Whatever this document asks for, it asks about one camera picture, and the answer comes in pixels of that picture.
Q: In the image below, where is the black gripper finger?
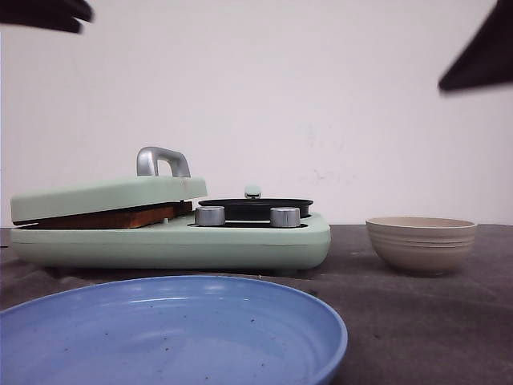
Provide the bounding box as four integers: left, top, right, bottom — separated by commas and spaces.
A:
1, 0, 95, 34
438, 1, 512, 92

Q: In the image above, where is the cream ribbed bowl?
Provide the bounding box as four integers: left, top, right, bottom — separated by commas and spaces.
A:
366, 217, 477, 276

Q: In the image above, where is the white bread slice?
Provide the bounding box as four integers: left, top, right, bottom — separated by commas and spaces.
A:
30, 201, 192, 229

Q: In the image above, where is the mint green breakfast maker base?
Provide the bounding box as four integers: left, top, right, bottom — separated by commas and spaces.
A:
10, 213, 331, 270

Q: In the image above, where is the silver left control knob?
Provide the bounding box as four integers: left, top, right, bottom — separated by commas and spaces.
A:
195, 206, 225, 227

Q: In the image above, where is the silver control knob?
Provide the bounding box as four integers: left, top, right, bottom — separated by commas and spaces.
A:
269, 207, 301, 229
195, 206, 225, 227

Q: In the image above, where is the silver right control knob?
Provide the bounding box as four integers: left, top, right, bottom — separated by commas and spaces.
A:
269, 207, 301, 229

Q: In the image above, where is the blue plate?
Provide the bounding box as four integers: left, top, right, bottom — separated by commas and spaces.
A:
1, 276, 348, 384

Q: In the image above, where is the black frying pan green handle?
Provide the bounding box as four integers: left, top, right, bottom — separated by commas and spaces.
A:
198, 196, 313, 221

